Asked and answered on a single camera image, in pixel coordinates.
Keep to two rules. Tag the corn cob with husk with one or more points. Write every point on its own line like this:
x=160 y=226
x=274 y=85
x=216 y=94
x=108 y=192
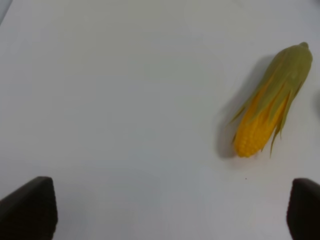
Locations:
x=264 y=113

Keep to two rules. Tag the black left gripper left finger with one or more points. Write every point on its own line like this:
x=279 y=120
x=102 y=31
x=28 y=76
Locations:
x=30 y=212

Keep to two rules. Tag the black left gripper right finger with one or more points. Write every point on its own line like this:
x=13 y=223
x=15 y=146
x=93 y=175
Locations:
x=303 y=212

